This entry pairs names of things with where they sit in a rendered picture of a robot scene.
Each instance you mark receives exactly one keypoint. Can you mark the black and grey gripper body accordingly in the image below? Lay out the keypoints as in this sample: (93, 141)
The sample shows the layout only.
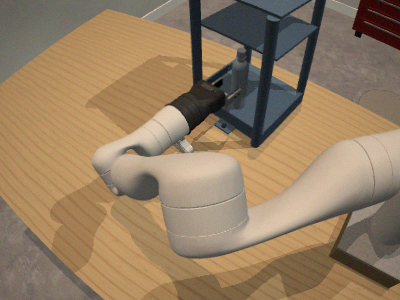
(189, 110)

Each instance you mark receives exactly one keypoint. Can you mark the dark grey cylinder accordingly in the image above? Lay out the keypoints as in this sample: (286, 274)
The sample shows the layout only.
(240, 70)

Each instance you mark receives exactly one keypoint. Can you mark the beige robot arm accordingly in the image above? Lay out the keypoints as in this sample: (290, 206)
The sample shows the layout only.
(204, 205)

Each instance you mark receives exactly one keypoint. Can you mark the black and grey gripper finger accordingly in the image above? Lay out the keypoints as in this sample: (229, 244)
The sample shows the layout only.
(218, 82)
(228, 100)

